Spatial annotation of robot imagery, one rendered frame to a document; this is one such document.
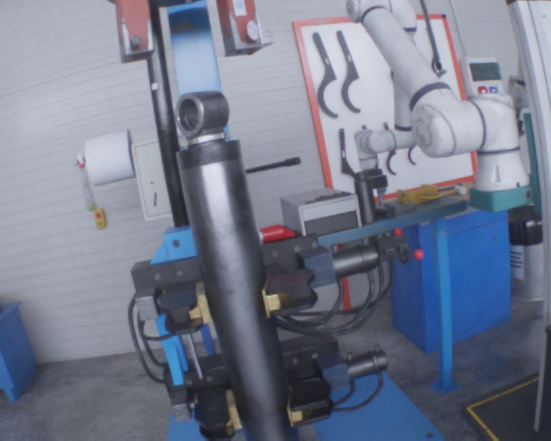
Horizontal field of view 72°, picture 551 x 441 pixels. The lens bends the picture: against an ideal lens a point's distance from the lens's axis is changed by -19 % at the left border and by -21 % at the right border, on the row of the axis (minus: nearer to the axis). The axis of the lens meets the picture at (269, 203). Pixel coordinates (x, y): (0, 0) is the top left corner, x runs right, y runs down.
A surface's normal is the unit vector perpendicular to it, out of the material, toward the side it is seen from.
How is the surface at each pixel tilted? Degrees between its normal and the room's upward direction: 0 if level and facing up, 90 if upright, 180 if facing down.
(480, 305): 90
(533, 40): 90
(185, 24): 90
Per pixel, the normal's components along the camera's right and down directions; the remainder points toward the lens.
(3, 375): 0.15, 0.09
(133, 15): 0.42, 0.04
